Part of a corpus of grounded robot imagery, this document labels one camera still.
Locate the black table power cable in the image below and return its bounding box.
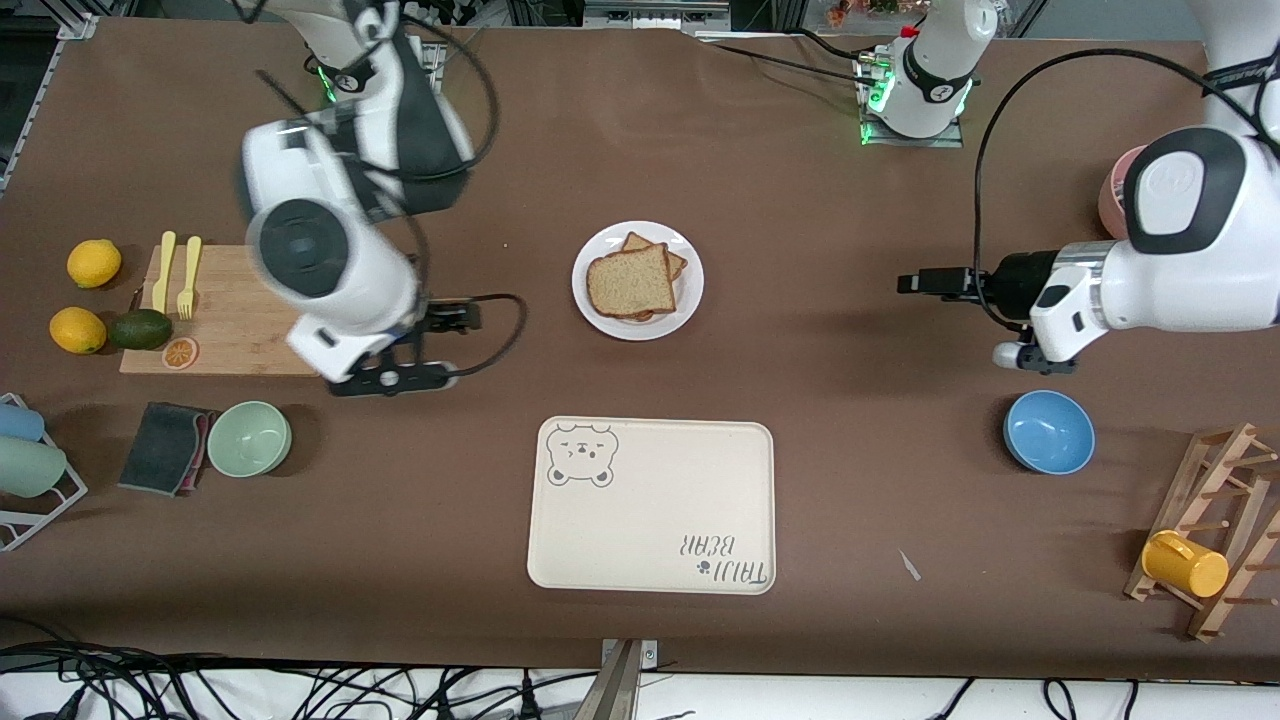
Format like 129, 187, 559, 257
695, 28, 881, 86

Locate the white wire rack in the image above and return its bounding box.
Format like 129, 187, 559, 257
0, 393, 89, 551

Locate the metal table bracket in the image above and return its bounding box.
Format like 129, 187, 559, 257
575, 638, 661, 720

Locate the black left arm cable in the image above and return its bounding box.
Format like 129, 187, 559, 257
975, 48, 1246, 326

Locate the dark green avocado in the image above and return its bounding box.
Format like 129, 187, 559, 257
107, 309, 173, 351

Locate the bread slice under egg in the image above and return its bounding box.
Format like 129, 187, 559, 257
622, 232, 689, 323

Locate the grey equipment box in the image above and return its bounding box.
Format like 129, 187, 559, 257
583, 0, 733, 31

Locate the brown bread slice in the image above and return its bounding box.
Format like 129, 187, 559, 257
586, 243, 676, 319

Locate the aluminium frame profile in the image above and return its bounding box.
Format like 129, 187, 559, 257
20, 12, 101, 141

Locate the white round plate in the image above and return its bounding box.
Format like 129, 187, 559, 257
572, 221, 705, 342

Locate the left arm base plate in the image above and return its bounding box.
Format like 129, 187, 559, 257
858, 55, 966, 149

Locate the wooden cutting board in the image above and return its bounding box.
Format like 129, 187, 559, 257
119, 245, 344, 378

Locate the yellow plastic knife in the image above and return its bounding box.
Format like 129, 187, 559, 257
152, 231, 177, 314

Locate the light green bowl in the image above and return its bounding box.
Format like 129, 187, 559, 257
207, 401, 293, 478

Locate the pink bowl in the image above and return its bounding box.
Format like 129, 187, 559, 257
1098, 148, 1146, 239

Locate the blue bowl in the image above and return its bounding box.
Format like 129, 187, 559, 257
1003, 390, 1096, 476

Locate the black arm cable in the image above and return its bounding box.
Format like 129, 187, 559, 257
975, 48, 1246, 326
255, 0, 529, 391

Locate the pale green cup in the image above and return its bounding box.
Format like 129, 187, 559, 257
0, 436, 68, 498

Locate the yellow plastic fork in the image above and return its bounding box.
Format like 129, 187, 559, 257
177, 236, 203, 321

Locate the black floor cable bundle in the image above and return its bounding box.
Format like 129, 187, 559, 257
0, 640, 601, 720

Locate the yellow lemon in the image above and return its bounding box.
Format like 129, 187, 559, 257
49, 307, 107, 355
67, 239, 122, 289

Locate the cream bear print tray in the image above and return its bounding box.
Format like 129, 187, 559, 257
527, 416, 776, 596

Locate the grey and pink cloth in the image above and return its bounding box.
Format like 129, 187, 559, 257
118, 401, 221, 497

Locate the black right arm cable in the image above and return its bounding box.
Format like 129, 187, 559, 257
255, 0, 529, 391

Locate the wooden mug rack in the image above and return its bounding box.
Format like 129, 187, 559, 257
1123, 423, 1280, 643

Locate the yellow mug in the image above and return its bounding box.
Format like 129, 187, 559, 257
1141, 530, 1230, 599

